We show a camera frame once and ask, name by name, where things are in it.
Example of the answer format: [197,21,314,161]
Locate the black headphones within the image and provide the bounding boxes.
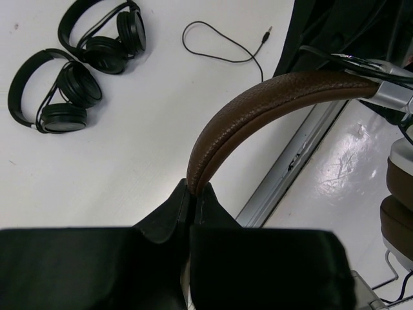
[57,0,147,74]
[8,48,103,134]

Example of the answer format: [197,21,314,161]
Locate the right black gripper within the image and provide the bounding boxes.
[277,0,412,75]

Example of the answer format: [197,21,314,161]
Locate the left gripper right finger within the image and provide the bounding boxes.
[190,185,356,309]

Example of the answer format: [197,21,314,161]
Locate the right black headphones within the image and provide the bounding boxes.
[57,0,147,74]

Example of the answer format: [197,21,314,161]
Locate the brown silver headphones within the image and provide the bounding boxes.
[186,71,412,270]

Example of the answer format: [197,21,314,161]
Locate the left black headphones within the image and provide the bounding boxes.
[8,48,103,134]

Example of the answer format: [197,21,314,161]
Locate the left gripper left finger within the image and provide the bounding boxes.
[1,180,190,309]

